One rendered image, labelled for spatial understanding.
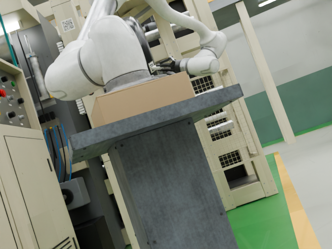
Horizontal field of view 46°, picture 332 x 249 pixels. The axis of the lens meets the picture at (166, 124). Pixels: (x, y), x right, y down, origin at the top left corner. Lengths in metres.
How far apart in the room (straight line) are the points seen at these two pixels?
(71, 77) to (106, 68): 0.15
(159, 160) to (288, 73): 10.32
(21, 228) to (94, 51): 0.84
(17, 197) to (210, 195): 0.89
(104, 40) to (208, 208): 0.61
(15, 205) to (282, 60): 10.19
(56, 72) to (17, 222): 0.69
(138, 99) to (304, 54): 10.44
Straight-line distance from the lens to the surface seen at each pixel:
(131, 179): 1.13
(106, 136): 1.00
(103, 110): 1.13
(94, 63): 1.29
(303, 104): 11.32
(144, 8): 2.96
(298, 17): 11.68
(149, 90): 1.16
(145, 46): 2.28
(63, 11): 2.62
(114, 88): 1.24
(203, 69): 1.98
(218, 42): 2.08
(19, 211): 1.76
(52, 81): 1.41
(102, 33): 1.28
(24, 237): 1.77
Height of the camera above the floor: 0.52
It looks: 5 degrees up
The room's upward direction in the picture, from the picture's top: 19 degrees counter-clockwise
